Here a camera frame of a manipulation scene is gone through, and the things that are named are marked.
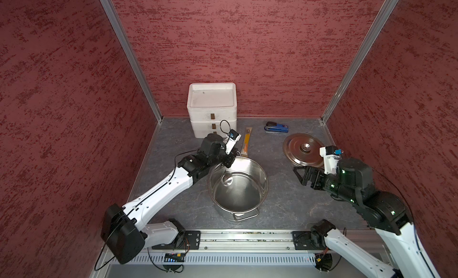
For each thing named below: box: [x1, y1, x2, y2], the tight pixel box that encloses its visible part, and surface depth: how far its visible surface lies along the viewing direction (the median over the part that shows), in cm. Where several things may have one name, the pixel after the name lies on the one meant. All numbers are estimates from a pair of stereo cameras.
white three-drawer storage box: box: [186, 82, 238, 139], surface depth 100 cm
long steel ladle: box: [220, 168, 234, 187], surface depth 87 cm
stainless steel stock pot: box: [207, 156, 269, 222], surface depth 88 cm
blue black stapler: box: [264, 121, 289, 134], surface depth 116 cm
